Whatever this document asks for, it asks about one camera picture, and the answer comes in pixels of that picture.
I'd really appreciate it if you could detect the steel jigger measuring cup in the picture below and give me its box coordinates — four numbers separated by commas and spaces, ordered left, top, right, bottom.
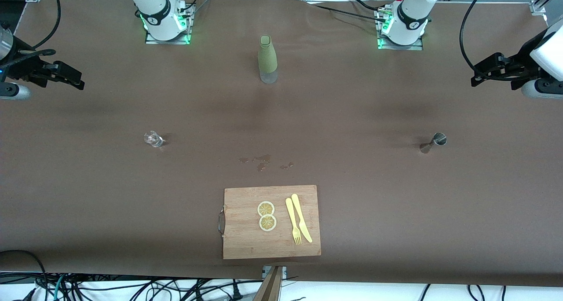
420, 132, 448, 154

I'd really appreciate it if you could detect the brown table cloth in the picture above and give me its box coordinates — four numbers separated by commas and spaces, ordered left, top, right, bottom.
0, 0, 563, 288

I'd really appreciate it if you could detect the green sleeved glass bottle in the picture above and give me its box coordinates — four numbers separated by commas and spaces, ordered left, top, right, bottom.
258, 35, 278, 84

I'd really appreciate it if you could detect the yellow plastic knife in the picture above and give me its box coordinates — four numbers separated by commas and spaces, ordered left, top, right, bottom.
291, 194, 313, 243

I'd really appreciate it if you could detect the wooden cutting board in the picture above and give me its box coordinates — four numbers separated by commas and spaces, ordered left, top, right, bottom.
218, 185, 322, 260

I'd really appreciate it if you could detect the yellow plastic fork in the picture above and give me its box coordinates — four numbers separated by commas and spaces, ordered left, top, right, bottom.
285, 198, 303, 245

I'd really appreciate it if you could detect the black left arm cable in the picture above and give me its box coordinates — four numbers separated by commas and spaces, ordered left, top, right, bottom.
459, 0, 492, 80

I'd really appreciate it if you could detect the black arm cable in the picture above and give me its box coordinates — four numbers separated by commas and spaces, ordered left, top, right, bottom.
0, 0, 62, 69
459, 0, 492, 80

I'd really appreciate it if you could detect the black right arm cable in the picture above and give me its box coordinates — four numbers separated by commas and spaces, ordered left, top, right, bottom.
0, 0, 62, 69

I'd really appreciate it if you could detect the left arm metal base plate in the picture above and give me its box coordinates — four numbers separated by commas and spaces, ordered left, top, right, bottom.
377, 8, 424, 51

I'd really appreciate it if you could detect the black base power cable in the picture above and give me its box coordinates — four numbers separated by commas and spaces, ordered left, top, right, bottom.
306, 0, 388, 24

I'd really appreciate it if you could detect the black floor cable loop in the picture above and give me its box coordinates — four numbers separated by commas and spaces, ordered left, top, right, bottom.
0, 250, 49, 301

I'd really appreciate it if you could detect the wooden post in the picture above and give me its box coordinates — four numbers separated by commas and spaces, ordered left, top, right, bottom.
254, 266, 284, 301

